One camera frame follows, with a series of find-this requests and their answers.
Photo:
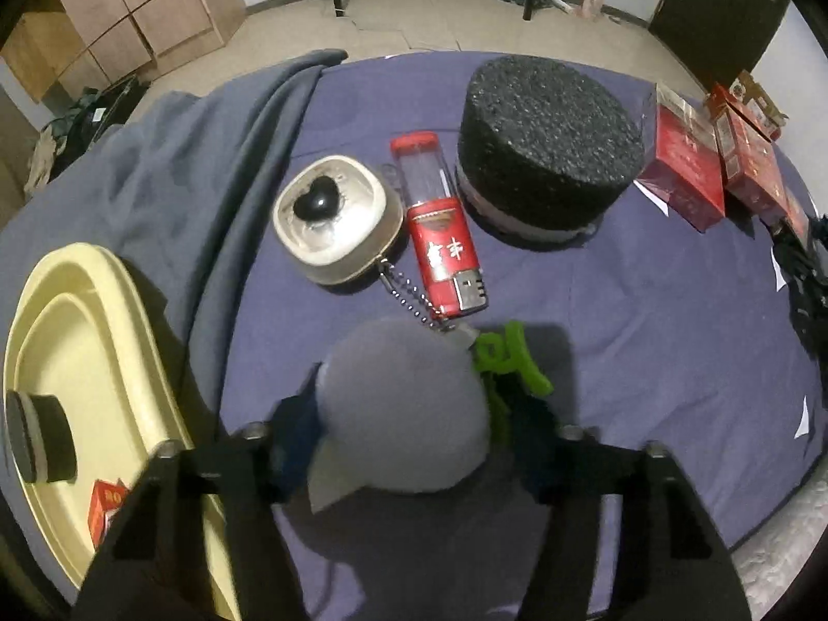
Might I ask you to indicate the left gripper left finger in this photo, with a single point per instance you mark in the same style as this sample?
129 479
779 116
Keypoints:
152 563

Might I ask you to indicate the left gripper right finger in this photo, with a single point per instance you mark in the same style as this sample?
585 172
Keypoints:
638 506

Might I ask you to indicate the red silver cigarette pack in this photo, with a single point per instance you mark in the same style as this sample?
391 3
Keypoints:
682 167

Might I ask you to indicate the grey fluffy pompom keychain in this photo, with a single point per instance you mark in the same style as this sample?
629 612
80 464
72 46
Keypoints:
411 410

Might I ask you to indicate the red lighter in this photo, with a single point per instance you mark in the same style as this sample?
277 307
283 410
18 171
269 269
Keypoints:
436 221

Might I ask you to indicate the small red box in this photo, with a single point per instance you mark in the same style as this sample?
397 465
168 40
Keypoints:
106 499

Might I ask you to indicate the red gold cigarette carton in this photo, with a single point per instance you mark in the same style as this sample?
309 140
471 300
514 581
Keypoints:
751 173

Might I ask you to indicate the small black foam disc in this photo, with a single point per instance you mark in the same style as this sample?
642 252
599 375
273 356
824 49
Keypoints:
40 438

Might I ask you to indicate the brown printed cardboard box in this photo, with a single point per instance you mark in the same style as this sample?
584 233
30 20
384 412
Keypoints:
758 105

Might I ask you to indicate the yellow plastic tray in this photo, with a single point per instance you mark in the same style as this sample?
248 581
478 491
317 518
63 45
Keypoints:
78 332

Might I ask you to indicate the large black foam cylinder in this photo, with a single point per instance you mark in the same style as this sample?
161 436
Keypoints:
543 150

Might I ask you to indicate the purple triangle-pattern bedsheet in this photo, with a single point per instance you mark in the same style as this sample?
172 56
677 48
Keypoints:
649 331

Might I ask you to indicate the grey blanket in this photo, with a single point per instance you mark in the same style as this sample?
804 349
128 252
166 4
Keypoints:
182 197

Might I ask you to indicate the beige heart compact case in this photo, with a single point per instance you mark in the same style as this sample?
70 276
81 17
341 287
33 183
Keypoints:
336 219

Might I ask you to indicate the open black suitcase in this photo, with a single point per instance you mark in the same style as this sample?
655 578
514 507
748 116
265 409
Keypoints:
91 116

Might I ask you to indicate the wooden wardrobe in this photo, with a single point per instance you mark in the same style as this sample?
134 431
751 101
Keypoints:
81 44

